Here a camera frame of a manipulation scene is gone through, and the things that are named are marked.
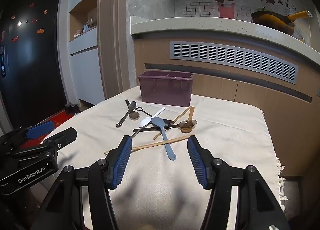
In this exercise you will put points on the dark shoes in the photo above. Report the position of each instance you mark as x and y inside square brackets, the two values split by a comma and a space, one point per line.
[72, 108]

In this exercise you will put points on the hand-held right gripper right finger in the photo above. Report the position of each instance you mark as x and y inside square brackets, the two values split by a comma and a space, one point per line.
[197, 162]

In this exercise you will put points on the white and wood shelf cabinet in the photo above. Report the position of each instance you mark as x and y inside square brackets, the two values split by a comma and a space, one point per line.
[82, 64]

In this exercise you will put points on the stainless steel spoon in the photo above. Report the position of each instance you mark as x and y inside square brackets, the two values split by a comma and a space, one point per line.
[132, 105]

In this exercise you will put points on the black plastic spoon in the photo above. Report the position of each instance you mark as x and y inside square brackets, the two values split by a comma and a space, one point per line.
[144, 111]

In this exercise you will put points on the dark brown translucent spoon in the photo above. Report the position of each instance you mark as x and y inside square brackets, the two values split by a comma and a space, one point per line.
[187, 123]

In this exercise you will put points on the cream tablecloth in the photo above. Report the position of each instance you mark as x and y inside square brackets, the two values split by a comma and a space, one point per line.
[225, 132]

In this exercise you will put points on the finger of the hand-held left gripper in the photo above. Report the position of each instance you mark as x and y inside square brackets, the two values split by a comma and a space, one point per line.
[40, 129]
[65, 137]

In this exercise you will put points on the small brown round spoon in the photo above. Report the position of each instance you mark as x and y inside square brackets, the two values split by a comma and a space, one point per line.
[134, 116]

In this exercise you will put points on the wooden cabinet front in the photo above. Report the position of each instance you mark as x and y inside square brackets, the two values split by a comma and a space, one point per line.
[275, 109]

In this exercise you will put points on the red doormat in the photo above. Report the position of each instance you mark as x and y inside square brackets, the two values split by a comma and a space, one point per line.
[56, 119]

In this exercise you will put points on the group of fridge magnets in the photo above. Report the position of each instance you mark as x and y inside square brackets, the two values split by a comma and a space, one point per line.
[40, 30]

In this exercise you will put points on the white plastic spoon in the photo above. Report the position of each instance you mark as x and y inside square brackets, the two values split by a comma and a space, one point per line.
[145, 122]

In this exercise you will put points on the black slotted utensil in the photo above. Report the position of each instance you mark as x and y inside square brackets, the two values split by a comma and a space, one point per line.
[122, 120]

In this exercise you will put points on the shelf clutter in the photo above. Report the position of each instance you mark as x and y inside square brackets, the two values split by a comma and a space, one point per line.
[86, 28]

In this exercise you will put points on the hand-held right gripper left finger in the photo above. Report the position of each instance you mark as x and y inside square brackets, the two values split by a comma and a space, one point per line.
[122, 162]

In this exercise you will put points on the black refrigerator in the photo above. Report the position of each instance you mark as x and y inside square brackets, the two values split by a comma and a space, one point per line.
[30, 69]

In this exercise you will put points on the purple plastic utensil box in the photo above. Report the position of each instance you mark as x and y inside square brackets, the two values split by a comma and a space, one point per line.
[165, 89]

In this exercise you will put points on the speckled stone countertop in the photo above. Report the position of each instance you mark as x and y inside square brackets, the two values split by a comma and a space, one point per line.
[200, 28]

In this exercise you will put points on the wooden door frame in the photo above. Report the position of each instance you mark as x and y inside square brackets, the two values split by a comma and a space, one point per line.
[112, 32]

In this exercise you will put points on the grey metal utensil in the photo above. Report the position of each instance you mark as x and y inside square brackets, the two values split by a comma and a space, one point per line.
[136, 132]

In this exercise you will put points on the grey vent grille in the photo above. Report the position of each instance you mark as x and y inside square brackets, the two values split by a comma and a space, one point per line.
[235, 57]

